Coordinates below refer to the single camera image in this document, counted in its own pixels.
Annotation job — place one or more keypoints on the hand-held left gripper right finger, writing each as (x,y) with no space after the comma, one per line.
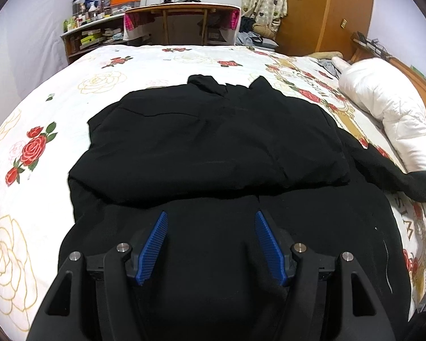
(266,248)

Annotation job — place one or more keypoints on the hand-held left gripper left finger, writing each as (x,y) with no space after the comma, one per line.
(152,248)

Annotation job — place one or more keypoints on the black coat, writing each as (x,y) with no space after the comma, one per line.
(213,142)

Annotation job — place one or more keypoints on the pile of clothes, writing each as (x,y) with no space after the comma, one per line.
(255,32)

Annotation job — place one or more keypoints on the floral rose blanket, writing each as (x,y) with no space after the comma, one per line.
(92,88)

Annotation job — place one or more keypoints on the white duvet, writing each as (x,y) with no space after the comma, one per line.
(383,96)

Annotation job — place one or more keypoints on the grey cloth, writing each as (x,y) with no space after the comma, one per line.
(328,65)

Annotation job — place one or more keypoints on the wooden shelf unit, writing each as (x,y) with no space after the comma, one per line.
(92,41)

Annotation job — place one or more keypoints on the cardboard box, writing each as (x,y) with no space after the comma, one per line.
(218,35)

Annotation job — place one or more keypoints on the pink and white cloth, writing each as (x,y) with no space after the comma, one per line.
(135,25)

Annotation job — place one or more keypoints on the cluster of bottles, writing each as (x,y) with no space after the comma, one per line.
(81,16)

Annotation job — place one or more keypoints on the wooden desk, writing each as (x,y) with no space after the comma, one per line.
(184,7)

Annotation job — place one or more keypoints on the wooden wardrobe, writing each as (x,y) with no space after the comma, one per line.
(326,10)

